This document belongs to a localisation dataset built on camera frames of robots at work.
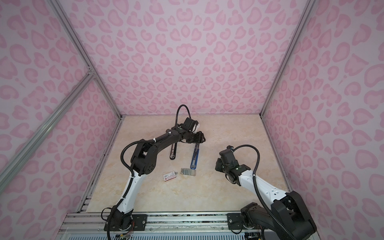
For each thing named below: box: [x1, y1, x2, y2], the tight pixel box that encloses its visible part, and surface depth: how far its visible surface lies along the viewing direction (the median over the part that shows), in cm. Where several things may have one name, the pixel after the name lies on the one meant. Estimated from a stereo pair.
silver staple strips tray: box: [180, 168, 196, 177], surface depth 92 cm
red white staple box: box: [163, 171, 177, 182], surface depth 90 cm
